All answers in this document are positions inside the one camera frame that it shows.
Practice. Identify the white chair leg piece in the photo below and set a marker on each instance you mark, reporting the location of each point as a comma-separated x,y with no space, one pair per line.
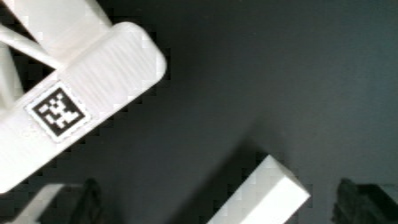
267,198

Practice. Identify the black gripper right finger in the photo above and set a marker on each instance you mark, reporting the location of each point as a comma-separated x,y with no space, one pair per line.
366,203

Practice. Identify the white chair back frame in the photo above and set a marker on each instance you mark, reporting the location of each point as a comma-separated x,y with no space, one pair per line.
77,69

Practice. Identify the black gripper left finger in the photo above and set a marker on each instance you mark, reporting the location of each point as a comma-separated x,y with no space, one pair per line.
87,213

